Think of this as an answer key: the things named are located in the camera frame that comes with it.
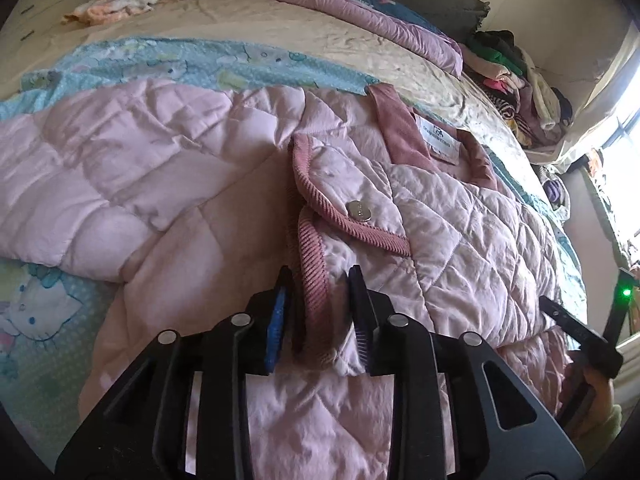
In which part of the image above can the pink quilted jacket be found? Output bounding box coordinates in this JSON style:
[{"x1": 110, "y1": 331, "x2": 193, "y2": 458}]
[{"x1": 1, "y1": 79, "x2": 566, "y2": 479}]

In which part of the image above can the pile of mixed clothes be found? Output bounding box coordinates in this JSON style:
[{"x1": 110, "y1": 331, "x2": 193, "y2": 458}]
[{"x1": 460, "y1": 30, "x2": 574, "y2": 150}]

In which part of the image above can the teal cartoon print blanket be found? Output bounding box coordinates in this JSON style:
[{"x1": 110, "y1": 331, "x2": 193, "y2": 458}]
[{"x1": 0, "y1": 37, "x2": 589, "y2": 470}]

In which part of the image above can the bright window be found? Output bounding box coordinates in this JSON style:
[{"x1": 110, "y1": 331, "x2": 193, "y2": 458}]
[{"x1": 596, "y1": 25, "x2": 639, "y2": 268}]

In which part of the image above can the beige bed sheet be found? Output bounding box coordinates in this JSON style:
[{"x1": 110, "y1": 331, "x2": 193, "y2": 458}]
[{"x1": 1, "y1": 0, "x2": 546, "y2": 198}]

